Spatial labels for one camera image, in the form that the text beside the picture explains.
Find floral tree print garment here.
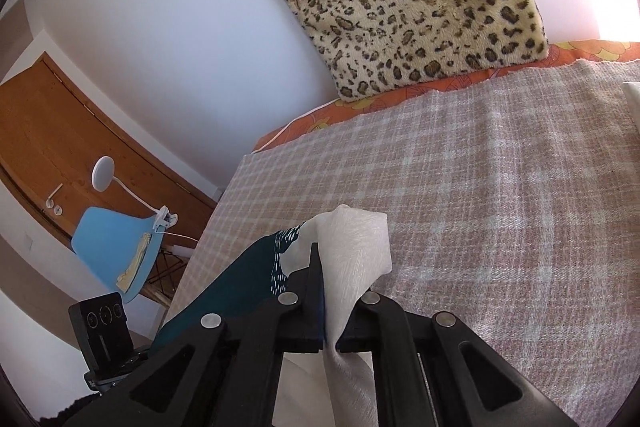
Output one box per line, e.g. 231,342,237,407
152,205,392,426

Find white clothes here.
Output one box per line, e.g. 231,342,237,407
622,81,640,131

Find light blue chair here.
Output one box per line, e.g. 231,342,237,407
72,207,166,303

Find pink plaid blanket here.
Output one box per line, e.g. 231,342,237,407
170,60,639,426

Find white clip desk lamp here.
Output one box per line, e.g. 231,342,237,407
91,156,198,243

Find wooden door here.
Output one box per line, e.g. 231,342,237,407
1,54,216,247

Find black tracker camera box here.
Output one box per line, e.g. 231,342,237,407
68,293,134,377

